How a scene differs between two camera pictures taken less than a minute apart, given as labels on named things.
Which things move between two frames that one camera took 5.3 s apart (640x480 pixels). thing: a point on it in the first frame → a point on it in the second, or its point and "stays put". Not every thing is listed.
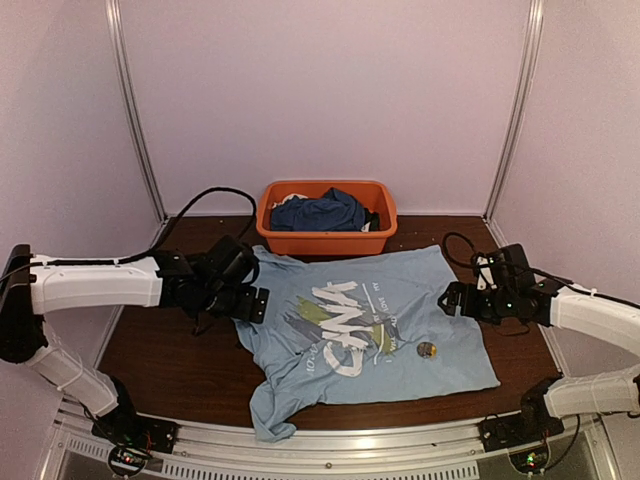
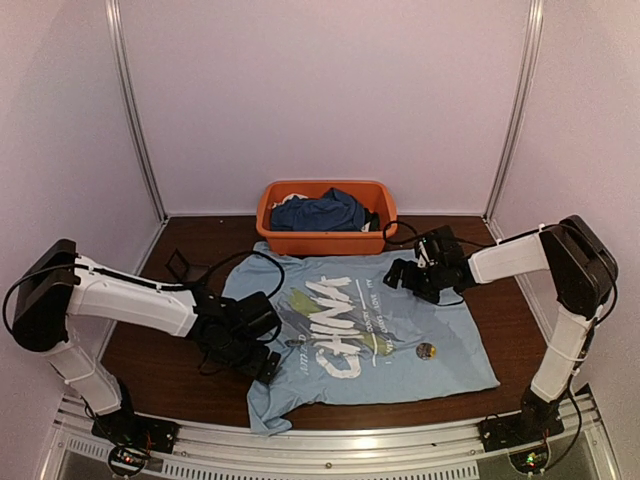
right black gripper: (454, 292) → (410, 280)
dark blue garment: (337, 210) stays put
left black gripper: (244, 310) → (253, 366)
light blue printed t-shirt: (347, 324) stays put
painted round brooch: (426, 349) stays put
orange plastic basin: (375, 196) stays put
